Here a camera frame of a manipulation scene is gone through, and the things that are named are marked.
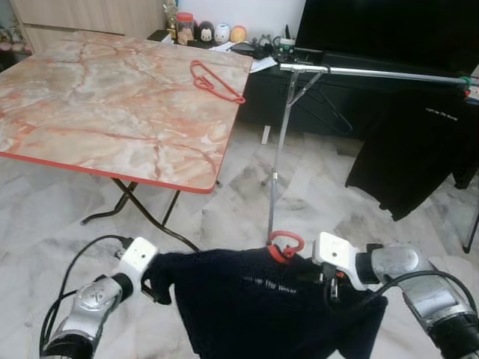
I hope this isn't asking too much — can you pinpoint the navy shirt with white print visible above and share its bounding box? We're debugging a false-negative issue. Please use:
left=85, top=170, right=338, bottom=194
left=142, top=247, right=389, bottom=359

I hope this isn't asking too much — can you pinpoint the black shirt with white print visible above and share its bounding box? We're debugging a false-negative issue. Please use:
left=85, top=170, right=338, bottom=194
left=346, top=81, right=479, bottom=222

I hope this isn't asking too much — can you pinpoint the red hanger with green hook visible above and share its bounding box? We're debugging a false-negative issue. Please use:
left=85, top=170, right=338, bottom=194
left=458, top=75, right=475, bottom=99

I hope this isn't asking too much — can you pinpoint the marble-top folding table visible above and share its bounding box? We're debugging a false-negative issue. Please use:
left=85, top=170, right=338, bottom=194
left=0, top=31, right=254, bottom=252

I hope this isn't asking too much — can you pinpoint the black TV console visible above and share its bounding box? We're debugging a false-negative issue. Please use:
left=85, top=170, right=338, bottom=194
left=238, top=51, right=479, bottom=141

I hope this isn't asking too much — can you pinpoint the silver metal clothes rack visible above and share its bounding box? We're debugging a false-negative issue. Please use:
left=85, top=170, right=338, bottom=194
left=266, top=61, right=479, bottom=254

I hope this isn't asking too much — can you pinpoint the white paper stack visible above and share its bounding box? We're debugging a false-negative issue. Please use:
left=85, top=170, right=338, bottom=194
left=247, top=54, right=279, bottom=74

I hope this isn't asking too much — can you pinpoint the black wallet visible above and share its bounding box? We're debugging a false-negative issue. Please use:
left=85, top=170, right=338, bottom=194
left=232, top=43, right=259, bottom=59

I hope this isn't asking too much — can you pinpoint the black television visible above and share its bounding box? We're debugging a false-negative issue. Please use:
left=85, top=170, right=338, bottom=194
left=296, top=0, right=479, bottom=74

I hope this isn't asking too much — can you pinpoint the red-lidded jar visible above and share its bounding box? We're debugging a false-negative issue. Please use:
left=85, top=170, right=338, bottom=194
left=177, top=12, right=196, bottom=45

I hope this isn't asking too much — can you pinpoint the white round plush toy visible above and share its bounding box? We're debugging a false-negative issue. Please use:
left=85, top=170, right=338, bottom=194
left=214, top=23, right=232, bottom=44

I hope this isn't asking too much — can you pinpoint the light wooden cabinet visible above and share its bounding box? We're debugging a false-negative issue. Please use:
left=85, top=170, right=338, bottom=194
left=10, top=0, right=170, bottom=55

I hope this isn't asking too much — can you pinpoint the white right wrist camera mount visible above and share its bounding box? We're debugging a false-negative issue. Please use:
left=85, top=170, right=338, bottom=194
left=311, top=231, right=369, bottom=292

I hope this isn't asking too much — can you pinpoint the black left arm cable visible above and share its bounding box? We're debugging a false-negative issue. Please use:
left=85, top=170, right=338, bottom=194
left=37, top=234, right=134, bottom=356

